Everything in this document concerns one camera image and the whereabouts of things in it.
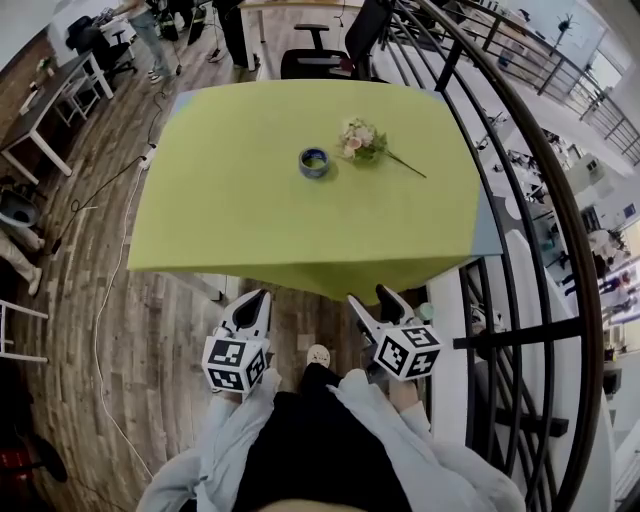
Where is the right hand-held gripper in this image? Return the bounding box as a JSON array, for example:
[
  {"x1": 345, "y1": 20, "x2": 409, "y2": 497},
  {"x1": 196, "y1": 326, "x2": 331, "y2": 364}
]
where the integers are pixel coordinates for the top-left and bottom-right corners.
[{"x1": 346, "y1": 284, "x2": 445, "y2": 384}]

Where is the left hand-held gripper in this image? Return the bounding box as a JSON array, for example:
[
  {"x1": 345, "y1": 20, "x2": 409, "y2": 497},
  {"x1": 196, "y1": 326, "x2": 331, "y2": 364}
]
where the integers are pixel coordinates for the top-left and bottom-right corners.
[{"x1": 200, "y1": 289, "x2": 274, "y2": 395}]

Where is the blue roll of tape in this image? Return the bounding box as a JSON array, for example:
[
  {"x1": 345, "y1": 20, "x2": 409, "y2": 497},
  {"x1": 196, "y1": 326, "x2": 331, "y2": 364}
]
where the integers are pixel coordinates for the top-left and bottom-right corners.
[{"x1": 298, "y1": 146, "x2": 331, "y2": 180}]

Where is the person's left forearm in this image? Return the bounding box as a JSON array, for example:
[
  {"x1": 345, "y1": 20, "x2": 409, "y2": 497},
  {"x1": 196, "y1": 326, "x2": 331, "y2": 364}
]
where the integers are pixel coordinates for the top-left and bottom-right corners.
[{"x1": 135, "y1": 367, "x2": 284, "y2": 512}]

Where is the person's right forearm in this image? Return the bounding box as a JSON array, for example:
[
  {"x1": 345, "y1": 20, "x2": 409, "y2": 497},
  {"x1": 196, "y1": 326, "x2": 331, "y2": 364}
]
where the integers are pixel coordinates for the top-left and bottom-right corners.
[{"x1": 327, "y1": 368, "x2": 527, "y2": 512}]

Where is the person's beige shoe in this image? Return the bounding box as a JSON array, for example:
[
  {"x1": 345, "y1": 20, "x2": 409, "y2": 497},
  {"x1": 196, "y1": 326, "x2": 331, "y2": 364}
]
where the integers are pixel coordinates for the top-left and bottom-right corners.
[{"x1": 305, "y1": 343, "x2": 333, "y2": 371}]

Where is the green tablecloth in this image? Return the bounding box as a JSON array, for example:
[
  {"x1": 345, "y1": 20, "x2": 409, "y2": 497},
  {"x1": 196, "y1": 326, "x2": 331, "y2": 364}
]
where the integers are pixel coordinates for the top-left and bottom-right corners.
[{"x1": 126, "y1": 79, "x2": 484, "y2": 307}]

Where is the person's black skirt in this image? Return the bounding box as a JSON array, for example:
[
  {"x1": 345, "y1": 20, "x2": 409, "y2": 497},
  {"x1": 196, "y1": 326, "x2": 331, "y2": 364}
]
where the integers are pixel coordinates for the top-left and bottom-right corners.
[{"x1": 232, "y1": 361, "x2": 412, "y2": 512}]

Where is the pink artificial flower bouquet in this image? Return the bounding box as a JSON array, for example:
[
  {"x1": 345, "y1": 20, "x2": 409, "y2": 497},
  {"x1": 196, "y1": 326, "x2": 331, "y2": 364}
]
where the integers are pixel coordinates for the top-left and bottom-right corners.
[{"x1": 339, "y1": 117, "x2": 428, "y2": 180}]

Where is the black metal railing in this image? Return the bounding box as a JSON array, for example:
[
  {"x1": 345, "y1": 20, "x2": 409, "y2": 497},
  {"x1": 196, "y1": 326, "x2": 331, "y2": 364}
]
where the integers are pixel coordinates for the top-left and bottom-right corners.
[{"x1": 378, "y1": 0, "x2": 607, "y2": 512}]

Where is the white metal rack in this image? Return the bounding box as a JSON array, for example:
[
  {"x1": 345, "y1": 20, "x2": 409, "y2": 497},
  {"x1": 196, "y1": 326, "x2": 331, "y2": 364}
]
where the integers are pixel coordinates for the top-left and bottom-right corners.
[{"x1": 0, "y1": 298, "x2": 50, "y2": 365}]

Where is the black mesh office chair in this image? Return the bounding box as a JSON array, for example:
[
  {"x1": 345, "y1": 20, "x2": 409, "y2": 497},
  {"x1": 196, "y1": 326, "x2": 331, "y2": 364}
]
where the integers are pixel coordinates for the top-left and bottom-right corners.
[{"x1": 279, "y1": 0, "x2": 397, "y2": 82}]

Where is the white chair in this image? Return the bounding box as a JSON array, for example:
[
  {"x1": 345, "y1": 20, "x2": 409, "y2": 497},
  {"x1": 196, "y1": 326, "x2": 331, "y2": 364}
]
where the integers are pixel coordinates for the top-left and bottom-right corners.
[{"x1": 51, "y1": 73, "x2": 102, "y2": 127}]

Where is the dark desk with white legs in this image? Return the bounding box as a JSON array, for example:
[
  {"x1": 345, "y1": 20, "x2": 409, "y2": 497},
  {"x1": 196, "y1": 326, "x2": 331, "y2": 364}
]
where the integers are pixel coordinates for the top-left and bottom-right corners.
[{"x1": 0, "y1": 49, "x2": 116, "y2": 177}]

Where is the black padded office chair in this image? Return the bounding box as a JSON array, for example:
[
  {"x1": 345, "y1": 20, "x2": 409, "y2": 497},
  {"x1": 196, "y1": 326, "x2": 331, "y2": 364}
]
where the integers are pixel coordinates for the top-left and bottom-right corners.
[{"x1": 65, "y1": 14, "x2": 139, "y2": 82}]

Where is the grey metal balcony railing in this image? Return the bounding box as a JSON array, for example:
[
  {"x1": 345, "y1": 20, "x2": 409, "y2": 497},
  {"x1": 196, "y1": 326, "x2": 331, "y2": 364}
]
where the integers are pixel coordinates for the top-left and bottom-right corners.
[{"x1": 449, "y1": 0, "x2": 640, "y2": 167}]

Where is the black coat stand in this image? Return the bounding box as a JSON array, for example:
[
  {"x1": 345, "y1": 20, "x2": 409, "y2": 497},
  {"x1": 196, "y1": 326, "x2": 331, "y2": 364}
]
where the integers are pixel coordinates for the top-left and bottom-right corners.
[{"x1": 548, "y1": 12, "x2": 582, "y2": 57}]

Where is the white cable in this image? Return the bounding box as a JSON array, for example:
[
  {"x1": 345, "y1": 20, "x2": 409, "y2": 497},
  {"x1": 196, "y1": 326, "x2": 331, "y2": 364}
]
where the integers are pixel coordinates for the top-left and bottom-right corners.
[{"x1": 93, "y1": 164, "x2": 154, "y2": 482}]

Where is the black cable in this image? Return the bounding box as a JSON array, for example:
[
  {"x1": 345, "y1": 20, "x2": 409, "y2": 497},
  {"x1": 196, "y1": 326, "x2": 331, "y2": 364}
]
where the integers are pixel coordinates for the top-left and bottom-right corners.
[{"x1": 48, "y1": 154, "x2": 147, "y2": 254}]

